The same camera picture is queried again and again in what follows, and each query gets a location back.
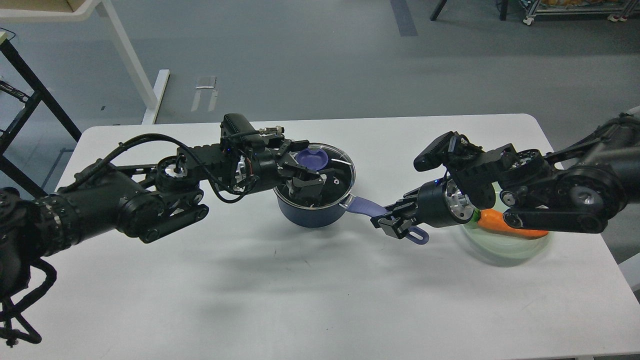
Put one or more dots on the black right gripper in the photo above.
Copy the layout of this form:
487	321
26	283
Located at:
439	203

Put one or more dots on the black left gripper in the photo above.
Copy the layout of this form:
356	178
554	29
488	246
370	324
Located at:
264	169

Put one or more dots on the glass pot lid purple knob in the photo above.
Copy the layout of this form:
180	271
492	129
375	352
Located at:
331	185

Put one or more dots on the dark blue saucepan purple handle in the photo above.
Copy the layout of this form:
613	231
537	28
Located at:
324	217

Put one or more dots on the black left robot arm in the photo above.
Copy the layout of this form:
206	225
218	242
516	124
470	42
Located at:
146	188

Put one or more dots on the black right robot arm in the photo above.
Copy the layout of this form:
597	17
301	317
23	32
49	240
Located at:
576	190

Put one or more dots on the orange toy carrot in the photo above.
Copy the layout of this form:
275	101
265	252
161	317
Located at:
492	221

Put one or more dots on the pale green glass plate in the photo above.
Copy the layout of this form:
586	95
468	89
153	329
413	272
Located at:
493	238

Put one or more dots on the metal wheeled cart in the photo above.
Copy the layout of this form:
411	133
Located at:
616	11

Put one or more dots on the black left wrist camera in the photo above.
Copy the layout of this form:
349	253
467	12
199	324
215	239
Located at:
240	129

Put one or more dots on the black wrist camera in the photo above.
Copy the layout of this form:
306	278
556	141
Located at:
449	148
240	129

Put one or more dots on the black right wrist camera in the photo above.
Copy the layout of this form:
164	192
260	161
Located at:
449	148

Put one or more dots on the white desk frame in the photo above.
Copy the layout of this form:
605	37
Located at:
41	11

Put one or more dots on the black table frame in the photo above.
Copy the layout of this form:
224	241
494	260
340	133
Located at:
40	95

